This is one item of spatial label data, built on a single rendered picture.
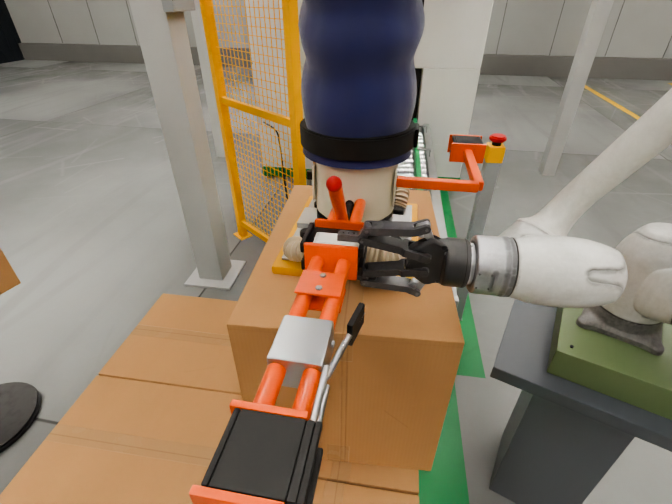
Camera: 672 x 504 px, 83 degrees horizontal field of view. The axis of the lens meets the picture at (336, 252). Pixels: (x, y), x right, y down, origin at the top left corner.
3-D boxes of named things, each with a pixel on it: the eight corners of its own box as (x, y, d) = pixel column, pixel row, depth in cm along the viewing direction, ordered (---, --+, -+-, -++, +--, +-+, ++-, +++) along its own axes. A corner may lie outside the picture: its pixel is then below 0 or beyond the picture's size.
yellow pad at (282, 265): (310, 201, 105) (309, 184, 103) (345, 204, 104) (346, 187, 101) (271, 274, 77) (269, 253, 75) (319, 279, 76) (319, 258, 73)
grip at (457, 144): (446, 151, 109) (449, 133, 106) (478, 153, 107) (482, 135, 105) (449, 161, 102) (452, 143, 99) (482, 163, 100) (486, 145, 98)
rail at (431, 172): (420, 145, 343) (422, 123, 332) (426, 145, 342) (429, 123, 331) (436, 333, 154) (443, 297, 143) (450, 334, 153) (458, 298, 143)
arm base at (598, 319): (664, 305, 104) (673, 289, 101) (662, 357, 90) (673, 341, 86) (588, 281, 113) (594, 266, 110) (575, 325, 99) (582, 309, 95)
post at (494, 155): (448, 311, 223) (486, 141, 167) (460, 312, 222) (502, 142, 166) (449, 319, 218) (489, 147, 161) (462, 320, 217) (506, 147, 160)
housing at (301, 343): (284, 339, 49) (281, 313, 46) (336, 346, 48) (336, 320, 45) (266, 384, 43) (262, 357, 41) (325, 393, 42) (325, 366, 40)
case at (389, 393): (301, 288, 137) (294, 184, 115) (414, 296, 134) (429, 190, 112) (253, 452, 87) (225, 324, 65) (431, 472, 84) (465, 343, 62)
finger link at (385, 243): (428, 265, 57) (432, 258, 56) (356, 246, 57) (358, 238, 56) (427, 251, 60) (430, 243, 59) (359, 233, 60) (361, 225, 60)
